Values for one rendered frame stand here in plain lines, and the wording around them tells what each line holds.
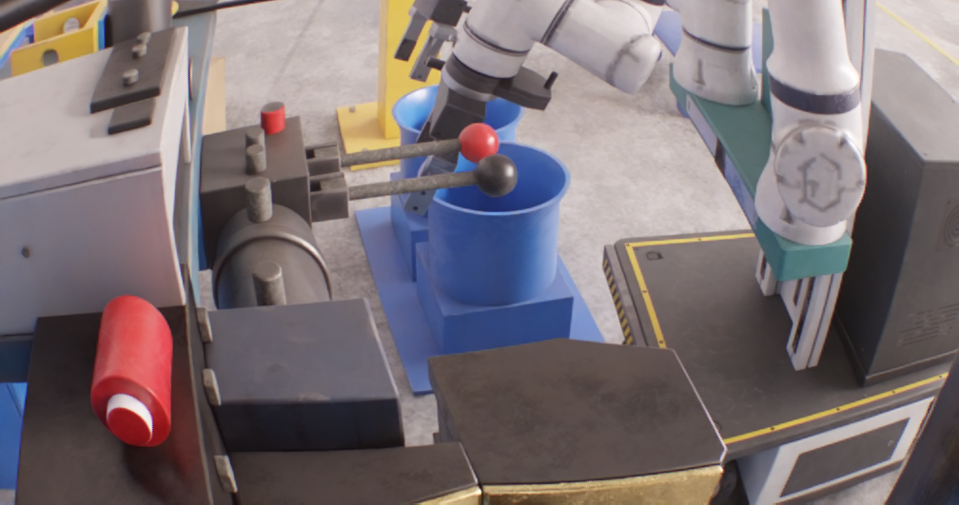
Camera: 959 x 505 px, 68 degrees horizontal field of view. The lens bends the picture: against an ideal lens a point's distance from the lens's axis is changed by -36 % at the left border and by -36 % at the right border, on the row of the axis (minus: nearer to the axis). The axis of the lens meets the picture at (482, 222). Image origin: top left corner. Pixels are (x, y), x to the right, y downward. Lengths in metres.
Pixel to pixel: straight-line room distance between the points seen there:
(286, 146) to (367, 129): 2.24
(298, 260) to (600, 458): 0.31
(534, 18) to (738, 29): 0.66
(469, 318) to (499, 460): 1.58
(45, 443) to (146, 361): 0.11
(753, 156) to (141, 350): 1.26
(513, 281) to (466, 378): 1.49
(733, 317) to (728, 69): 0.48
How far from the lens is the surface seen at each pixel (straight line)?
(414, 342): 2.29
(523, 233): 2.09
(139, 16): 0.78
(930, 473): 0.60
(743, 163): 1.56
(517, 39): 1.19
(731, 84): 1.75
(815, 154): 1.11
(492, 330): 2.20
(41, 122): 0.66
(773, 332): 1.87
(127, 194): 0.56
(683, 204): 2.86
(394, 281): 2.49
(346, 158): 0.95
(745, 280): 2.00
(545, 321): 2.22
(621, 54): 1.15
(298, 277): 0.76
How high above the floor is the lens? 1.42
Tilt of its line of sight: 32 degrees down
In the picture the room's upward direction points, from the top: 1 degrees clockwise
